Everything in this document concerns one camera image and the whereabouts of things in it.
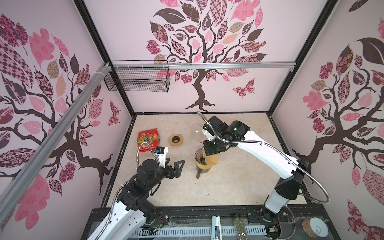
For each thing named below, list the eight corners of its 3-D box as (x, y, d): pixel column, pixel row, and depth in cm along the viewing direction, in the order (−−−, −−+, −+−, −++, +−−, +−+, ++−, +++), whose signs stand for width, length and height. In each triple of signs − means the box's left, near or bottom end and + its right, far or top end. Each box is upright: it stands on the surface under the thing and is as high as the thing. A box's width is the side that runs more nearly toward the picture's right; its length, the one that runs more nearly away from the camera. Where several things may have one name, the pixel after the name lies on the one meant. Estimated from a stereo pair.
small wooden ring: (168, 146, 103) (168, 144, 101) (170, 135, 109) (169, 133, 107) (182, 146, 103) (182, 144, 101) (183, 135, 109) (183, 133, 107)
